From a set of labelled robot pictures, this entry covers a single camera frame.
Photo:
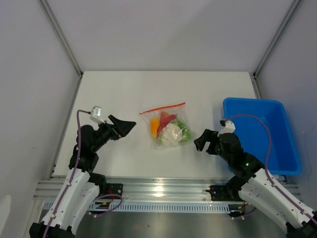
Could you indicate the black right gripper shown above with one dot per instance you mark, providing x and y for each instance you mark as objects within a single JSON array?
[{"x": 208, "y": 136}]

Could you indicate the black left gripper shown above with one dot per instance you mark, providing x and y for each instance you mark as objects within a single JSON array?
[{"x": 122, "y": 127}]

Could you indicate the white cauliflower green leaves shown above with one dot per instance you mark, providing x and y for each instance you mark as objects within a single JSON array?
[{"x": 171, "y": 135}]

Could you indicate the orange yellow mango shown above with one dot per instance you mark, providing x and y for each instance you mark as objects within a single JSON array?
[{"x": 154, "y": 125}]

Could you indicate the clear zip bag red zipper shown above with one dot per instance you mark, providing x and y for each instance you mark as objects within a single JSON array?
[{"x": 177, "y": 109}]

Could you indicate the red chili pepper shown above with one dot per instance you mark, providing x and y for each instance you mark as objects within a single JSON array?
[{"x": 164, "y": 123}]

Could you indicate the red orange mango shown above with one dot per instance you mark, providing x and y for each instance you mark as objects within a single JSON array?
[{"x": 163, "y": 116}]

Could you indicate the green grape bunch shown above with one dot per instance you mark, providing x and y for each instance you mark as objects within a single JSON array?
[{"x": 186, "y": 132}]

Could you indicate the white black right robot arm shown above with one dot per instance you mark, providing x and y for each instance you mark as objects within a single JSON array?
[{"x": 253, "y": 184}]

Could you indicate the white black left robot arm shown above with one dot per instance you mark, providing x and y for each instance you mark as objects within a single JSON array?
[{"x": 82, "y": 185}]

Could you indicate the blue plastic bin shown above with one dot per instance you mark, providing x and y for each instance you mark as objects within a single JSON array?
[{"x": 259, "y": 122}]

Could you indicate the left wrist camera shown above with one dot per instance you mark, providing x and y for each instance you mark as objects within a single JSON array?
[{"x": 95, "y": 115}]

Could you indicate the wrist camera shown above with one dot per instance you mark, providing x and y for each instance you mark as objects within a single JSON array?
[
  {"x": 228, "y": 127},
  {"x": 95, "y": 115}
]

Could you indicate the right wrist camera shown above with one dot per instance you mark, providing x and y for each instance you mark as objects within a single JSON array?
[{"x": 228, "y": 127}]

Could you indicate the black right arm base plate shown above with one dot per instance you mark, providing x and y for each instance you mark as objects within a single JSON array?
[{"x": 223, "y": 193}]

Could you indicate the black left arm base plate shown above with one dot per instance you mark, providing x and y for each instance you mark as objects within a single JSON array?
[{"x": 114, "y": 188}]

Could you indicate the white slotted cable duct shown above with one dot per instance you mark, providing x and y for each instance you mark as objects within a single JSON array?
[{"x": 155, "y": 207}]

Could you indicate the aluminium mounting rail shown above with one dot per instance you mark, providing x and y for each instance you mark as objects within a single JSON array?
[{"x": 160, "y": 190}]

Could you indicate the left aluminium frame post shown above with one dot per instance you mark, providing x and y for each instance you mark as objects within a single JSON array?
[{"x": 44, "y": 4}]

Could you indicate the aluminium frame post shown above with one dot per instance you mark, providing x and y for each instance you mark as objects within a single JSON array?
[
  {"x": 44, "y": 4},
  {"x": 291, "y": 12}
]

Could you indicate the right aluminium frame post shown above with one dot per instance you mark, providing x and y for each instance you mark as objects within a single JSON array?
[{"x": 291, "y": 12}]

